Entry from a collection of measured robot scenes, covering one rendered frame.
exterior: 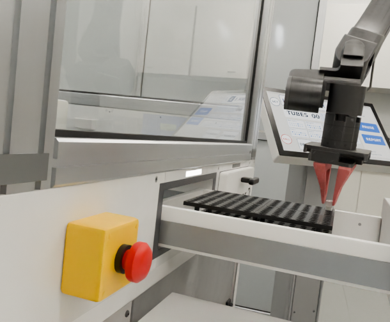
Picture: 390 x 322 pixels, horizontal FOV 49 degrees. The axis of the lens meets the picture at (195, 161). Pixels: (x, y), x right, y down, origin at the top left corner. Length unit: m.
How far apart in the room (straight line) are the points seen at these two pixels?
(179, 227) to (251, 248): 0.11
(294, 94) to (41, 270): 0.48
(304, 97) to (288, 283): 1.10
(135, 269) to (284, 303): 1.36
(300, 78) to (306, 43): 1.73
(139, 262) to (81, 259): 0.05
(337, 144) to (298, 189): 0.94
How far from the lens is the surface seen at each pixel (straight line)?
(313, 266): 0.61
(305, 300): 1.78
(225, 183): 0.92
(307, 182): 1.65
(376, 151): 1.73
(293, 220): 0.64
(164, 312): 0.62
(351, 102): 0.74
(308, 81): 0.74
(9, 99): 0.36
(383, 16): 0.88
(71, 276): 0.44
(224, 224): 0.62
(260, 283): 2.56
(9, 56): 0.36
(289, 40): 2.49
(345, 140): 0.74
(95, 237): 0.42
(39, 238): 0.41
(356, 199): 3.77
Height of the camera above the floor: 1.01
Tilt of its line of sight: 4 degrees down
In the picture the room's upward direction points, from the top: 6 degrees clockwise
